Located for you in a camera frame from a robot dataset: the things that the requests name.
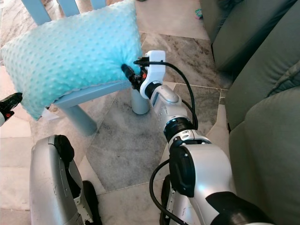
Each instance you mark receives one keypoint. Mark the light blue child chair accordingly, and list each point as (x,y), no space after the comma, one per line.
(139,101)

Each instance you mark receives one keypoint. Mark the teal dotted minky pillow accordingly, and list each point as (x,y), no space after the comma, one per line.
(70,51)

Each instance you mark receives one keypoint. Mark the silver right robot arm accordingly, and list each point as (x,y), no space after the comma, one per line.
(206,168)

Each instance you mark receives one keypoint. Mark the small colourful toy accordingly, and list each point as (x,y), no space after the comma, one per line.
(198,13)

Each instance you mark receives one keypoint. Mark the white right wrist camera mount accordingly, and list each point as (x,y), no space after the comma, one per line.
(155,69)

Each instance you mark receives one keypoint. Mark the grey-green fabric sofa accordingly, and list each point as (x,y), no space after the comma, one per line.
(258,93)

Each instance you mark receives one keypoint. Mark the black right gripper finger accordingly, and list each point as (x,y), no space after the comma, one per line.
(128,71)

